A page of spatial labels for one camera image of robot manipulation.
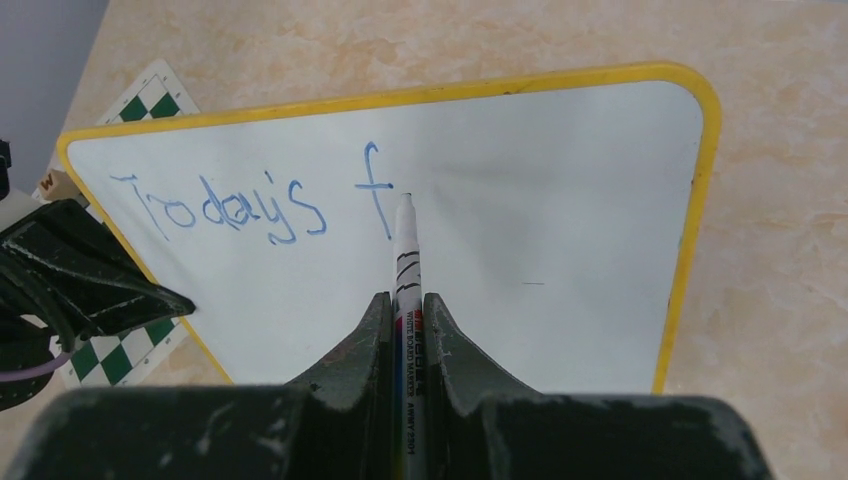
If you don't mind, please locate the yellow framed whiteboard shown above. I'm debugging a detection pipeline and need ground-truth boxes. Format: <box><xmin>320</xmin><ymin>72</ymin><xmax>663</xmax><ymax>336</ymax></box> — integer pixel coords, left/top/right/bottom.
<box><xmin>57</xmin><ymin>62</ymin><xmax>722</xmax><ymax>393</ymax></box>

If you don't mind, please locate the blue capped marker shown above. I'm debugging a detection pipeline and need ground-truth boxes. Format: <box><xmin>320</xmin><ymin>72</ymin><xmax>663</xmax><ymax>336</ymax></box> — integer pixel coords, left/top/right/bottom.
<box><xmin>393</xmin><ymin>193</ymin><xmax>428</xmax><ymax>479</ymax></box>

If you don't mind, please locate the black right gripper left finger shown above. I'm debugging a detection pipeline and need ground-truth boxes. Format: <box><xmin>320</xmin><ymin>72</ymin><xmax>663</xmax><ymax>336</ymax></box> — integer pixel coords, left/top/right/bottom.
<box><xmin>288</xmin><ymin>292</ymin><xmax>392</xmax><ymax>479</ymax></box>

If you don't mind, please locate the green white chessboard mat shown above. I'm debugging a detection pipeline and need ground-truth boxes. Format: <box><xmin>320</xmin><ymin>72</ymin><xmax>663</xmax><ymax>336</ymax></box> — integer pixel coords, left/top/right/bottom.
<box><xmin>56</xmin><ymin>59</ymin><xmax>199</xmax><ymax>388</ymax></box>

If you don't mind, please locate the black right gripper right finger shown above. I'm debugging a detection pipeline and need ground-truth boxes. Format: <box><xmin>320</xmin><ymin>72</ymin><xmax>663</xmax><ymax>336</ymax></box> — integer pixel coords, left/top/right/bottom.
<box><xmin>423</xmin><ymin>293</ymin><xmax>539</xmax><ymax>479</ymax></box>

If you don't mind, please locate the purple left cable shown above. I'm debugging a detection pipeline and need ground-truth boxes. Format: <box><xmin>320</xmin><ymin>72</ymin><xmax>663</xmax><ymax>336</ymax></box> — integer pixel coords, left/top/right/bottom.
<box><xmin>0</xmin><ymin>351</ymin><xmax>74</xmax><ymax>384</ymax></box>

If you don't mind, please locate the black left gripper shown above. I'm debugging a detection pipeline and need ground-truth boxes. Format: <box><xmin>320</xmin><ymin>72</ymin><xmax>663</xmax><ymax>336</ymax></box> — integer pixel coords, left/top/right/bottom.
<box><xmin>1</xmin><ymin>200</ymin><xmax>196</xmax><ymax>351</ymax></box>

